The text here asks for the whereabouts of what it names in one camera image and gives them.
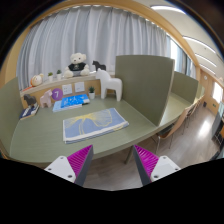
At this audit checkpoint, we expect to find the small potted plant on desk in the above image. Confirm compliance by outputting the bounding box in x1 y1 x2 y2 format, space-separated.
88 86 95 99

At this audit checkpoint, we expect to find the left green divider panel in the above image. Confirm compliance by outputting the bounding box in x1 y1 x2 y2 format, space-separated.
0 78 23 153

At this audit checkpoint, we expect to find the wooden chair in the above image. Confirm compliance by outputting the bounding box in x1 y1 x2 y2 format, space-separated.
156 107 190 149
182 97 203 135

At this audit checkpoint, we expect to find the small black horse figure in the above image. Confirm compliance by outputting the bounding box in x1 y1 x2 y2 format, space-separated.
92 61 106 71

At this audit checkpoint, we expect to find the far green divider panel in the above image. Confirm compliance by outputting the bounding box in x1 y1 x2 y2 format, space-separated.
171 72 198 103

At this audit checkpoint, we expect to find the grey white curtain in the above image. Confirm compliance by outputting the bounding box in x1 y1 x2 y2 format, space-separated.
16 6 168 89

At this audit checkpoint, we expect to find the dark brown horse figure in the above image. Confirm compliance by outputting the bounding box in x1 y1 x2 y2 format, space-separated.
24 94 37 106

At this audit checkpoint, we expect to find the white wall socket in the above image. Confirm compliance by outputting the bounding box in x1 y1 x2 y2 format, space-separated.
62 84 72 95
75 82 85 93

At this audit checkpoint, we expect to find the orange white plush toy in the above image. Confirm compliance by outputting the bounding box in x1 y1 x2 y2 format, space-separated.
30 74 44 87

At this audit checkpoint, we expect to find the white wall socket right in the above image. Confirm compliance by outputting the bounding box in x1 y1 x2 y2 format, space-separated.
75 82 85 93

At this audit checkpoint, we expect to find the far wooden chair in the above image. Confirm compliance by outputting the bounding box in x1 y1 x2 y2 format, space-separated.
182 97 203 135

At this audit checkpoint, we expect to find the small potted plant left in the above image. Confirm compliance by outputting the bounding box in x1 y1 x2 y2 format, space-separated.
48 72 53 82

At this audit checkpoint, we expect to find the dark book with white pages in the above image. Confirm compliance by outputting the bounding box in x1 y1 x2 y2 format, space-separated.
19 106 39 120

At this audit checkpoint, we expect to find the green desk divider panel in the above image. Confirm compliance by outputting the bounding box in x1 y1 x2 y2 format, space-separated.
115 55 174 126

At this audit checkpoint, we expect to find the purple round number sign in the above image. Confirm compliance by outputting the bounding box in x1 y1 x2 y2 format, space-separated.
52 88 63 101

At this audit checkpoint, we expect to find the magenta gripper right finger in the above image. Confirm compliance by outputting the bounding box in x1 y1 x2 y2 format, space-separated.
133 145 180 186

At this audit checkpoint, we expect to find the white wooden horse figure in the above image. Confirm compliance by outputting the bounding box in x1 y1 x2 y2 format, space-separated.
96 69 123 101

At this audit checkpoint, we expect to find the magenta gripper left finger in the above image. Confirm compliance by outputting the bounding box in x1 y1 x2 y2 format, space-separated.
45 145 93 186

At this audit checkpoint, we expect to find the white teddy bear black shirt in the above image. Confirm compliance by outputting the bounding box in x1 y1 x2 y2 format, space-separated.
64 53 90 78

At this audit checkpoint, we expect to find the blue book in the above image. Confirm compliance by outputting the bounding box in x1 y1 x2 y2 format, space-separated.
61 94 90 108

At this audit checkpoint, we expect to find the small potted plant right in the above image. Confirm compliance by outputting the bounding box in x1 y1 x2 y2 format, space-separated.
56 69 62 81

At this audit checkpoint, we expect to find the pink small horse figure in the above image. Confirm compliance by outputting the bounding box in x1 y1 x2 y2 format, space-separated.
40 90 52 108

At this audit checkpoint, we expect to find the light blue booklet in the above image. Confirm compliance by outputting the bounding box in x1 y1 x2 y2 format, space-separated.
52 101 82 112

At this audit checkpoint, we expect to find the blue towel with yellow pattern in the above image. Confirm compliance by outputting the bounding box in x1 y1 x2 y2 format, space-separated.
63 108 129 144

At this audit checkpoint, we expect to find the white wall socket left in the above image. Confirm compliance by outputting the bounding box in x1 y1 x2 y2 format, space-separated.
62 84 72 95

